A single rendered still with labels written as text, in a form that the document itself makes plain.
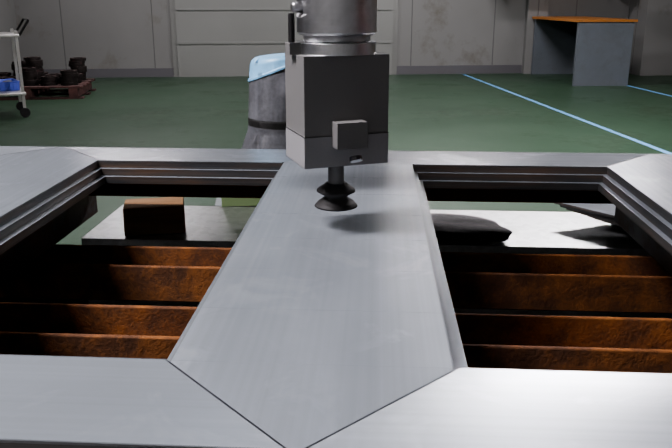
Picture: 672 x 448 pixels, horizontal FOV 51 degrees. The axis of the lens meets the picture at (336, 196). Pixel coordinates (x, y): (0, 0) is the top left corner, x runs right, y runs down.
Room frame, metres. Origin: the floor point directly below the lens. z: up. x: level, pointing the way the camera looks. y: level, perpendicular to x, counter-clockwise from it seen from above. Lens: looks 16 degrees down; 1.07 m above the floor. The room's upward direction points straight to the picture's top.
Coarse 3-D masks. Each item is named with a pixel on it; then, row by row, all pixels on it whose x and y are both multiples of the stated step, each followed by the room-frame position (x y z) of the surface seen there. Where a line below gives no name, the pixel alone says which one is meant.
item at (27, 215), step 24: (96, 168) 0.98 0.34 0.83; (120, 168) 0.98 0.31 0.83; (144, 168) 0.98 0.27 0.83; (168, 168) 0.98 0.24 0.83; (192, 168) 0.98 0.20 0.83; (216, 168) 0.97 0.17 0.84; (240, 168) 0.97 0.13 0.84; (264, 168) 0.97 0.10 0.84; (432, 168) 0.96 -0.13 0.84; (456, 168) 0.95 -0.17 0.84; (480, 168) 0.95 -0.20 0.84; (504, 168) 0.95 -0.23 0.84; (528, 168) 0.95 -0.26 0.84; (552, 168) 0.95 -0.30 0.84; (576, 168) 0.94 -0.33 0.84; (600, 168) 0.94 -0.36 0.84; (48, 192) 0.83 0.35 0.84; (72, 192) 0.88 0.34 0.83; (264, 192) 0.88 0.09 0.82; (600, 192) 0.92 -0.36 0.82; (624, 192) 0.85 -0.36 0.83; (24, 216) 0.75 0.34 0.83; (48, 216) 0.79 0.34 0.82; (648, 216) 0.77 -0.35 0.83; (0, 240) 0.70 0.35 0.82; (432, 240) 0.67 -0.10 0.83; (456, 336) 0.48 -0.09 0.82; (168, 360) 0.43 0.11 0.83; (456, 360) 0.43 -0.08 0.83
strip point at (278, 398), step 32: (224, 384) 0.38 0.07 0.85; (256, 384) 0.38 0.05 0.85; (288, 384) 0.38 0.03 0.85; (320, 384) 0.38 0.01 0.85; (352, 384) 0.38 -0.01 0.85; (384, 384) 0.38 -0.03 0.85; (416, 384) 0.38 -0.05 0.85; (256, 416) 0.34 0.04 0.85; (288, 416) 0.34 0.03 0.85; (320, 416) 0.34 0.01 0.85; (352, 416) 0.34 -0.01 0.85
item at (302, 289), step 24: (216, 288) 0.52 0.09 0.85; (240, 288) 0.52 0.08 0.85; (264, 288) 0.52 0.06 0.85; (288, 288) 0.52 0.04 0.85; (312, 288) 0.52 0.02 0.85; (336, 288) 0.52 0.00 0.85; (360, 288) 0.52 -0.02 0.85; (384, 288) 0.52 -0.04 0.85; (408, 288) 0.52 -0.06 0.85; (432, 288) 0.52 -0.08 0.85; (432, 312) 0.48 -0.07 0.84
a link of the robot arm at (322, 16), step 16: (304, 0) 0.66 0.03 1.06; (320, 0) 0.65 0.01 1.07; (336, 0) 0.65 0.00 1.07; (352, 0) 0.65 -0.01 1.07; (368, 0) 0.66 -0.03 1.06; (304, 16) 0.66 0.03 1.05; (320, 16) 0.65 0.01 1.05; (336, 16) 0.65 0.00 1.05; (352, 16) 0.65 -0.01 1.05; (368, 16) 0.66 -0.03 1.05; (304, 32) 0.66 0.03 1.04; (320, 32) 0.65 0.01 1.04; (336, 32) 0.65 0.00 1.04; (352, 32) 0.65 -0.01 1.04; (368, 32) 0.66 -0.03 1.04
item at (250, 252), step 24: (240, 240) 0.64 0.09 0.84; (264, 240) 0.64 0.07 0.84; (288, 240) 0.64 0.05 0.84; (312, 240) 0.64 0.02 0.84; (336, 240) 0.64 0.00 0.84; (360, 240) 0.64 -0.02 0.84; (384, 240) 0.64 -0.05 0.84; (408, 240) 0.64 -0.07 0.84; (240, 264) 0.58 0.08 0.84; (264, 264) 0.58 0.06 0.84; (288, 264) 0.58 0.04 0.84; (312, 264) 0.58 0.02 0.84; (336, 264) 0.58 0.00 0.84; (360, 264) 0.58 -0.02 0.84; (384, 264) 0.58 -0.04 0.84; (408, 264) 0.58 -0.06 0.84; (432, 264) 0.58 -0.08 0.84
